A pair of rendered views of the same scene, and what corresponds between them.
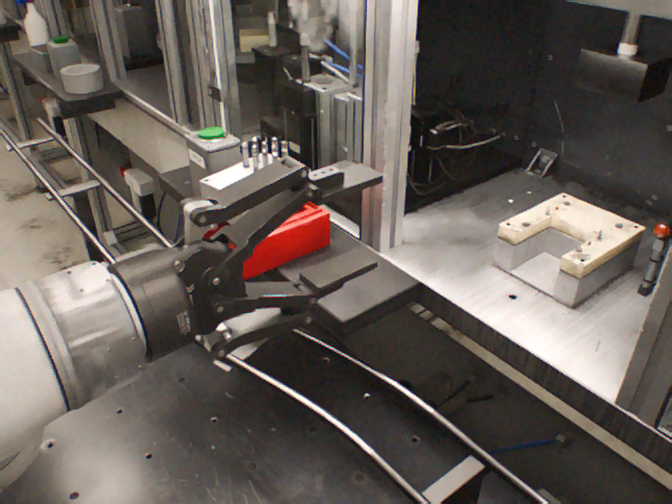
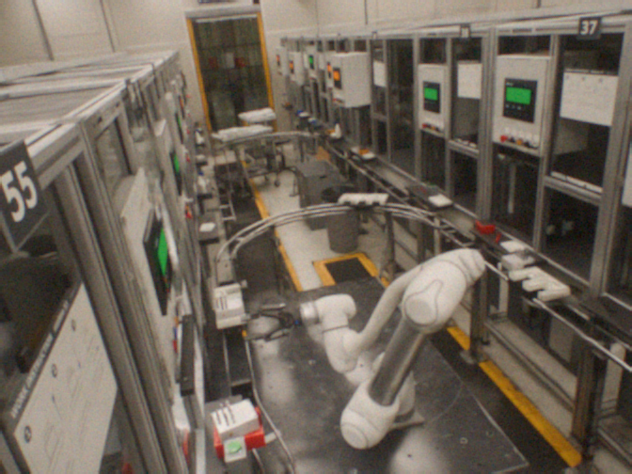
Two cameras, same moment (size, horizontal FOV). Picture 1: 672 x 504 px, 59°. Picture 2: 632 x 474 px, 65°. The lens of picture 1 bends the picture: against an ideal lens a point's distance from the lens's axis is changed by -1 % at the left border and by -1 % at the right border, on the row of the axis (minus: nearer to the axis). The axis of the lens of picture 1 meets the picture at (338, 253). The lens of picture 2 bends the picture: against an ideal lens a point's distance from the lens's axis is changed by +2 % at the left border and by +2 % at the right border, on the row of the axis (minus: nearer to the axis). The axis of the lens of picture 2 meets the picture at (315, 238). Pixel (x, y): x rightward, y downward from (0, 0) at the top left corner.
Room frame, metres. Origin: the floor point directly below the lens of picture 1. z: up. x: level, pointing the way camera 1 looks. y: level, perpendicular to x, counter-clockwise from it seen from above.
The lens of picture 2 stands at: (1.71, 0.97, 2.13)
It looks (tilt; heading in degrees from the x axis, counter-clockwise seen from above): 23 degrees down; 208
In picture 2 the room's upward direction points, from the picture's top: 6 degrees counter-clockwise
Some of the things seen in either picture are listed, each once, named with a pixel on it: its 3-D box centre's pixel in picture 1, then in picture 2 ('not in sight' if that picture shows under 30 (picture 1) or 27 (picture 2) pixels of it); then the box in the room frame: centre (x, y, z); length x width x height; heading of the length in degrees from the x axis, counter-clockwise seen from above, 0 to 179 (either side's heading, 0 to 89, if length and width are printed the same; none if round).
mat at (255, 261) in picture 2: not in sight; (244, 210); (-3.36, -2.72, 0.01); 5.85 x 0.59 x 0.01; 39
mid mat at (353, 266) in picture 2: not in sight; (352, 277); (-1.91, -0.59, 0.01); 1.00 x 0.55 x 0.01; 39
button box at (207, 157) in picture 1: (220, 167); (234, 463); (0.90, 0.19, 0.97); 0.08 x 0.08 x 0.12; 39
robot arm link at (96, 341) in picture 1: (86, 331); (308, 314); (0.31, 0.17, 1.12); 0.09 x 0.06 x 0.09; 39
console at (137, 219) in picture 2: not in sight; (109, 283); (0.98, 0.00, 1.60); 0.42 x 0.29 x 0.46; 39
